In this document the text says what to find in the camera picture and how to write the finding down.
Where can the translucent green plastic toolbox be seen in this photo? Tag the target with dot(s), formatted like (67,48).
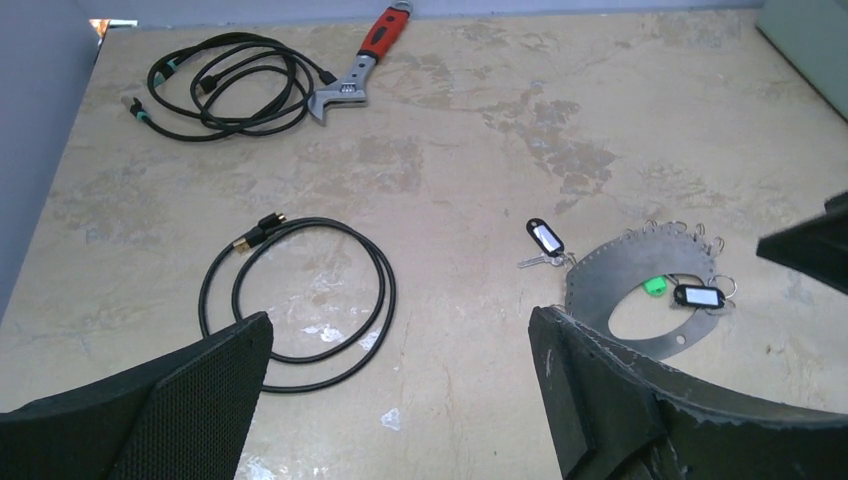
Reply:
(812,36)

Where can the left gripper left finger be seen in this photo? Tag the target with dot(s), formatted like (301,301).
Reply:
(184,415)

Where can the black key tag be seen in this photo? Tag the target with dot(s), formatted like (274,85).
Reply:
(552,247)
(706,299)

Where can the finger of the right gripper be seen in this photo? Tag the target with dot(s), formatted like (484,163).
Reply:
(816,247)

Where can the small green key tag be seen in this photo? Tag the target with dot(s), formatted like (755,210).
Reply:
(655,286)

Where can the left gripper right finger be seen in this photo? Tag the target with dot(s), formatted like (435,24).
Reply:
(614,413)

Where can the red handled adjustable wrench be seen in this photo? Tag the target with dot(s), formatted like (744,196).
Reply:
(349,91)

